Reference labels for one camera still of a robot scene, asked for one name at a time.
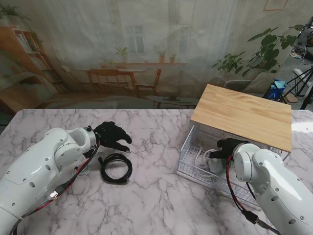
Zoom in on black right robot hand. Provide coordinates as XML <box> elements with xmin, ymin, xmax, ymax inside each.
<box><xmin>209</xmin><ymin>138</ymin><xmax>250</xmax><ymax>160</ymax></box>

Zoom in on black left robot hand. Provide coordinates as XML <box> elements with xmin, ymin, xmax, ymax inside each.
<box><xmin>94</xmin><ymin>121</ymin><xmax>133</xmax><ymax>153</ymax></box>

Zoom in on white power strip with cord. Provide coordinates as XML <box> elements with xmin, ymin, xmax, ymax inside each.
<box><xmin>194</xmin><ymin>148</ymin><xmax>235</xmax><ymax>179</ymax></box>

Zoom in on white wire mesh drawer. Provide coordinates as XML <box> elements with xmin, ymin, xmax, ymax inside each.
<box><xmin>176</xmin><ymin>124</ymin><xmax>271</xmax><ymax>209</ymax></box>

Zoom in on black cable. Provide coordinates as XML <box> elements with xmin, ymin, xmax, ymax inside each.
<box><xmin>97</xmin><ymin>153</ymin><xmax>133</xmax><ymax>184</ymax></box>

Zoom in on white wired earphones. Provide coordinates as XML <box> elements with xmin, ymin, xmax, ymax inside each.
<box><xmin>71</xmin><ymin>166</ymin><xmax>90</xmax><ymax>184</ymax></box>

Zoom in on blue bag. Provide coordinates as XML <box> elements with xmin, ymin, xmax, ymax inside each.
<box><xmin>265</xmin><ymin>79</ymin><xmax>287</xmax><ymax>101</ymax></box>

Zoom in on printed scenery backdrop cloth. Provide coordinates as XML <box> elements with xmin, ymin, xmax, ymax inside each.
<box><xmin>0</xmin><ymin>0</ymin><xmax>305</xmax><ymax>110</ymax></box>

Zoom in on black tripod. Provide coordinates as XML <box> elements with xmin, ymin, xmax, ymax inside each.
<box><xmin>281</xmin><ymin>65</ymin><xmax>313</xmax><ymax>110</ymax></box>

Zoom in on white box on floor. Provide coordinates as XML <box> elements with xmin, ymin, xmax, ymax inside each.
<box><xmin>293</xmin><ymin>68</ymin><xmax>313</xmax><ymax>86</ymax></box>

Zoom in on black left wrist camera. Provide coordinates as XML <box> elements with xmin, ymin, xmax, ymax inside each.
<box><xmin>83</xmin><ymin>149</ymin><xmax>97</xmax><ymax>160</ymax></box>

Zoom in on wire cabinet with wooden top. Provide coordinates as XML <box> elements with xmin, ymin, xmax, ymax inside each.
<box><xmin>190</xmin><ymin>84</ymin><xmax>293</xmax><ymax>196</ymax></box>

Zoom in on right arm red black cables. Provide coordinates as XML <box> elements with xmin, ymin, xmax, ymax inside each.
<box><xmin>224</xmin><ymin>156</ymin><xmax>284</xmax><ymax>235</ymax></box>

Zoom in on arm red black cables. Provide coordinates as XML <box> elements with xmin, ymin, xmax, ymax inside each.
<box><xmin>224</xmin><ymin>156</ymin><xmax>284</xmax><ymax>235</ymax></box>
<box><xmin>12</xmin><ymin>139</ymin><xmax>102</xmax><ymax>235</ymax></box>

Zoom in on left arm red black cables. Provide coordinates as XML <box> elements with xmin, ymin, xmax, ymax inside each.
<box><xmin>12</xmin><ymin>139</ymin><xmax>102</xmax><ymax>235</ymax></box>

